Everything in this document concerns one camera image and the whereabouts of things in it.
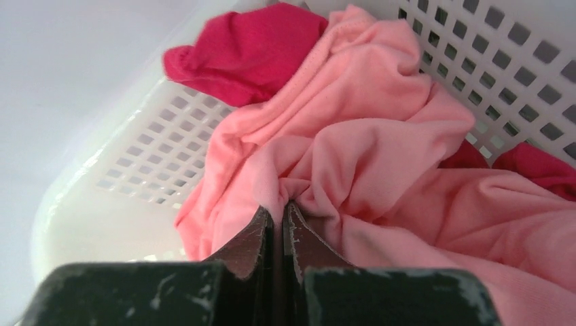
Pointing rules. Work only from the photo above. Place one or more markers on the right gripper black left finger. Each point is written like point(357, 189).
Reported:
point(227, 288)

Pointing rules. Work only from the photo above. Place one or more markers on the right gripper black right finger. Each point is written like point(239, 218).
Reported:
point(323, 288)

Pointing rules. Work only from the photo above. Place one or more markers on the light pink t-shirt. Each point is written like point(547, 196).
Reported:
point(356, 138)

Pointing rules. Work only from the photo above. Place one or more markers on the magenta t-shirt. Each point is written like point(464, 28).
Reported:
point(246, 58)

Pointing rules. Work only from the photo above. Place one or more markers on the white plastic laundry basket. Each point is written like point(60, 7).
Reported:
point(511, 62)

